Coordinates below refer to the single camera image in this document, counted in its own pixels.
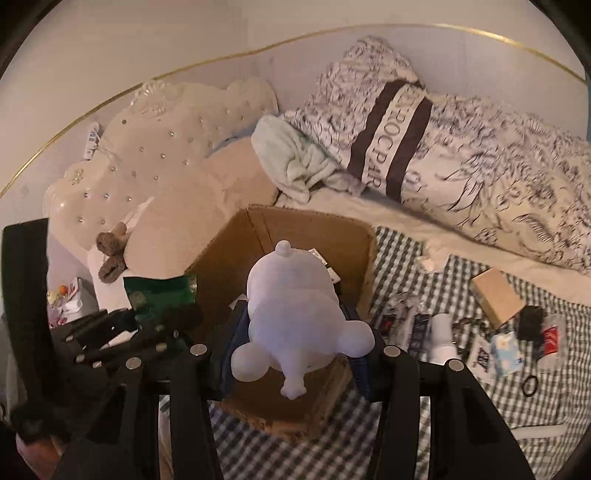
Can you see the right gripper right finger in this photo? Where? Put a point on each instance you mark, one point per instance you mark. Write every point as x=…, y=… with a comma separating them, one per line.
x=390, y=376

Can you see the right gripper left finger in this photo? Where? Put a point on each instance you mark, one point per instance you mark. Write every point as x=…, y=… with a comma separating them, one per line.
x=201, y=373

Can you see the crinkled plastic wrapper pack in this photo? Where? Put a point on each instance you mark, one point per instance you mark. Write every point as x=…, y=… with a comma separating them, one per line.
x=403, y=320

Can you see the white round bottle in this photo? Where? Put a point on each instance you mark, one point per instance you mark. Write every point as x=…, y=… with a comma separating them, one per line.
x=442, y=347

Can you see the white sachet dark label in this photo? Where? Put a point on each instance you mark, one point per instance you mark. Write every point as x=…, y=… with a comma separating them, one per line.
x=481, y=361

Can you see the white plush toy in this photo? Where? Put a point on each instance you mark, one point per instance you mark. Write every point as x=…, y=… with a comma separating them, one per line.
x=296, y=325

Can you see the blue white tissue pack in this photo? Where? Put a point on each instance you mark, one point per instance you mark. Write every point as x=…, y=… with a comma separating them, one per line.
x=507, y=354

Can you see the white tissue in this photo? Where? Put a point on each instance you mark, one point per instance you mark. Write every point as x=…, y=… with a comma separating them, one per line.
x=432, y=258

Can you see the brown kraft paper box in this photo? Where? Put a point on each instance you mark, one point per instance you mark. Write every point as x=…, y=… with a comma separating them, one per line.
x=496, y=297

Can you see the white foam strip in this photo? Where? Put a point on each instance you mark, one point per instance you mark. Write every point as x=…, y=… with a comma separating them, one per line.
x=539, y=432

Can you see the green snack bag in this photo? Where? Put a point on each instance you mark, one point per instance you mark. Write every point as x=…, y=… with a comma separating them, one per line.
x=151, y=298

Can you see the cardboard box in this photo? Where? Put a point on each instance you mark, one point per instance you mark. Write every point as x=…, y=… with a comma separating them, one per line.
x=346, y=246

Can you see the brown plush slippers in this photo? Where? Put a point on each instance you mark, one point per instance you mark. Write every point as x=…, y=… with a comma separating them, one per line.
x=112, y=245

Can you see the checkered bed sheet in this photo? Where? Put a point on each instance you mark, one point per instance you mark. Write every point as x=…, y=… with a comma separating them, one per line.
x=528, y=397

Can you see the beige pillow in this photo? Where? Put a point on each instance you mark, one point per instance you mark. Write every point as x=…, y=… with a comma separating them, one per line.
x=186, y=215

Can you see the small black pouch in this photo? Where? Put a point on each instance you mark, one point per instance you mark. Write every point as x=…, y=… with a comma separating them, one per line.
x=529, y=323

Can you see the floral duvet roll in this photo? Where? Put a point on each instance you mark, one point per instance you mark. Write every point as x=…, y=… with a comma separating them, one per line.
x=497, y=176

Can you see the mint green towel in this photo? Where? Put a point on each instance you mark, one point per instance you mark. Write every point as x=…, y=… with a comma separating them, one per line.
x=295, y=164

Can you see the tufted cream headboard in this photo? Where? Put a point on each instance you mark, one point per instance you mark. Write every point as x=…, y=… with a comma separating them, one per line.
x=165, y=131

